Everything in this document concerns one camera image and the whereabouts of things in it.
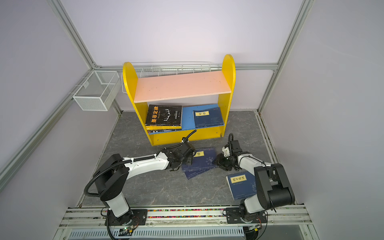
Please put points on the black book yellow title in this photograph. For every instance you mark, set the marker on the black book yellow title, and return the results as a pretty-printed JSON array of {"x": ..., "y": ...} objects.
[{"x": 164, "y": 115}]

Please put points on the white wire rack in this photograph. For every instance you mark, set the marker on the white wire rack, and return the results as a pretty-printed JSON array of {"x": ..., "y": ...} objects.
[{"x": 157, "y": 69}]

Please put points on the navy book large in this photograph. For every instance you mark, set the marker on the navy book large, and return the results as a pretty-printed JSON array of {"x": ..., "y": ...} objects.
[{"x": 208, "y": 118}]

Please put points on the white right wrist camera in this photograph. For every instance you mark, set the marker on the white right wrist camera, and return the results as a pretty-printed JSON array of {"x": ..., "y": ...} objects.
[{"x": 226, "y": 152}]

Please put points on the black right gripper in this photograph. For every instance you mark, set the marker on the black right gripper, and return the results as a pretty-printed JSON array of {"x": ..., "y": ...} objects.
[{"x": 219, "y": 162}]

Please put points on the yellow cartoon book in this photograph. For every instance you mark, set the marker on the yellow cartoon book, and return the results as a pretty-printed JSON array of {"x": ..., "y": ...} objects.
[{"x": 163, "y": 128}]

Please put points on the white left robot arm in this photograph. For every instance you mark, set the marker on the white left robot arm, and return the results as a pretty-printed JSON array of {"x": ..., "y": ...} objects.
[{"x": 109, "y": 180}]

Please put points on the white vented cable duct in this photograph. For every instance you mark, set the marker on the white vented cable duct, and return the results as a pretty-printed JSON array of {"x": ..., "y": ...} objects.
[{"x": 157, "y": 233}]

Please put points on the yellow pink blue bookshelf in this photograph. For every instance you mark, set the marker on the yellow pink blue bookshelf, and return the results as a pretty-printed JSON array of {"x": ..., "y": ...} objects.
[{"x": 145, "y": 91}]

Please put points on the white mesh basket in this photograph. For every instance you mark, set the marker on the white mesh basket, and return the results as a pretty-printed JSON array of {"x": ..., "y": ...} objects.
[{"x": 98, "y": 91}]

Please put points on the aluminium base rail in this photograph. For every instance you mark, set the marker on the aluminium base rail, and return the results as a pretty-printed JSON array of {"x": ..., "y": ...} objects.
[{"x": 204, "y": 216}]

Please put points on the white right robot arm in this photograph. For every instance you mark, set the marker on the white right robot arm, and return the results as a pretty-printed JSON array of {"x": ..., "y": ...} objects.
[{"x": 272, "y": 185}]

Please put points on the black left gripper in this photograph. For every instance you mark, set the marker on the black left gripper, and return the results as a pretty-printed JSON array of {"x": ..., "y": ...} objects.
[{"x": 190, "y": 159}]

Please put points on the purple old man book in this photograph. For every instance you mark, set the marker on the purple old man book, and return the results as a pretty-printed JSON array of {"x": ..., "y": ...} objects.
[{"x": 162, "y": 131}]

